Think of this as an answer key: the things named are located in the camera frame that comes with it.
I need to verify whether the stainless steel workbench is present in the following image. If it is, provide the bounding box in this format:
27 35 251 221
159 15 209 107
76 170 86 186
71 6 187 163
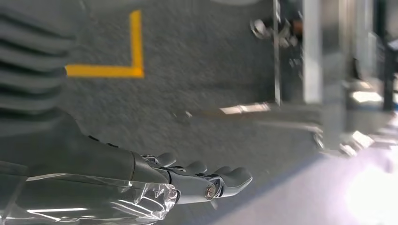
217 0 326 151

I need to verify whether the white cabinet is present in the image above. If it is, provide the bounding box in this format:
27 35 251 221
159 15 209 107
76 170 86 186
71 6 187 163
302 0 323 104

